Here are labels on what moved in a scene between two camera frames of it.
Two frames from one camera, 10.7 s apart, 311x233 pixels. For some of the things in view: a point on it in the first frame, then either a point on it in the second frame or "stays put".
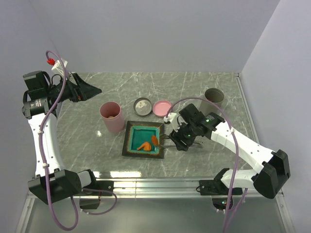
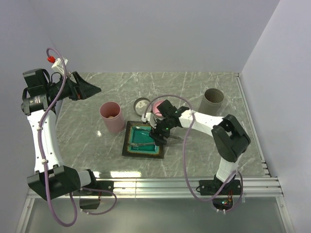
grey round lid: (142, 106) stays put
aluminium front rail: (162, 188) stays put
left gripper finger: (83, 90) stays put
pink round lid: (161, 108) stays put
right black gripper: (177, 137) → (155, 134)
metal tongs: (167, 136) → (145, 144)
